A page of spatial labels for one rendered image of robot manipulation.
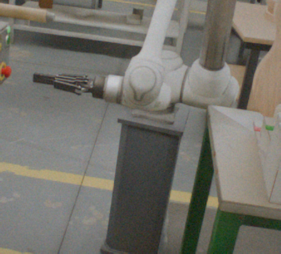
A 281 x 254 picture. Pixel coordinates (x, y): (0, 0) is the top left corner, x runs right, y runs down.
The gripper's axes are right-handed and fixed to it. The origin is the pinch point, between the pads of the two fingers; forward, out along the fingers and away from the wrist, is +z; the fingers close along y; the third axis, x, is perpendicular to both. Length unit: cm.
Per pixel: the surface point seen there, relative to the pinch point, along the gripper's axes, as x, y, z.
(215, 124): -4, -6, -56
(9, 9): 28.9, -28.3, 3.4
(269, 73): 16, -9, -68
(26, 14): 28.5, -28.5, -0.9
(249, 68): -29, 132, -91
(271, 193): -1, -46, -66
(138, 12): -61, 370, -12
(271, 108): 6, -10, -71
